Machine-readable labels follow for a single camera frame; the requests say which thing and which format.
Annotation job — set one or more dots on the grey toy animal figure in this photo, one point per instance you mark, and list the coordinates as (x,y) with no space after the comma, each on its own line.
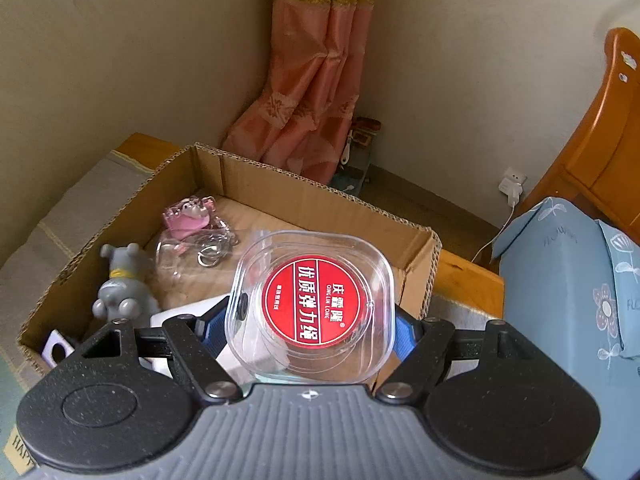
(125,290)

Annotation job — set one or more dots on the clear case with red label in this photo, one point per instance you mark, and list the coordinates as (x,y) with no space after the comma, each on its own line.
(310,305)

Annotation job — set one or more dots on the pink patterned curtain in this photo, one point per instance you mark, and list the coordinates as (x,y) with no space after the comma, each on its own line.
(310,60)

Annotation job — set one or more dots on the cardboard box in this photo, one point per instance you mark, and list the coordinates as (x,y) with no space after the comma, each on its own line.
(280,180)

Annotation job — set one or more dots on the white wall charger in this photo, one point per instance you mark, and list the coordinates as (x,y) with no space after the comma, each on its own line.
(513,185)

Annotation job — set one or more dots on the black toy train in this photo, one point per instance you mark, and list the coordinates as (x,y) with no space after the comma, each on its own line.
(57,347)

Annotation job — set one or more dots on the white translucent plastic container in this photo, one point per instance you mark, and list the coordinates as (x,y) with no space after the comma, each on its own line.
(200,307)

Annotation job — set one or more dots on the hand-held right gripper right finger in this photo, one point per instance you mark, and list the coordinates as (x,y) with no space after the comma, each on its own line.
(407,337)

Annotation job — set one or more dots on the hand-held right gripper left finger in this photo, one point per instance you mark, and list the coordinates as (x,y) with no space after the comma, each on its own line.
(215,332)

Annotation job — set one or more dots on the wooden bed headboard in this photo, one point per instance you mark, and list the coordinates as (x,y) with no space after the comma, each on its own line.
(600,150)

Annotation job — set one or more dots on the small household clutter pile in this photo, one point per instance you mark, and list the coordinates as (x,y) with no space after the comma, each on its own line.
(357,155)

